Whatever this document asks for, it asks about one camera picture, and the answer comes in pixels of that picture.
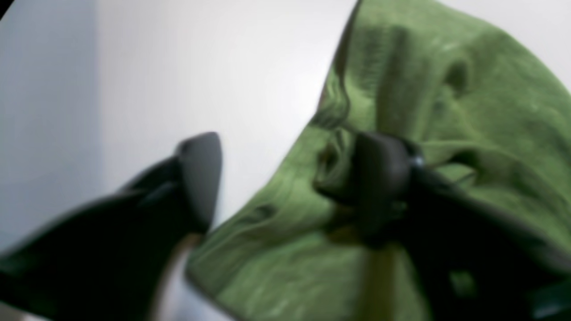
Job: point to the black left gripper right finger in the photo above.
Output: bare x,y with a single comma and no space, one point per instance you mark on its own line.
475,263

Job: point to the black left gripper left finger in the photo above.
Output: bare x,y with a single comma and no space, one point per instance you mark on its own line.
105,260

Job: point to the green t-shirt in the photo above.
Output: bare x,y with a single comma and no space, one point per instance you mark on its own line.
487,116

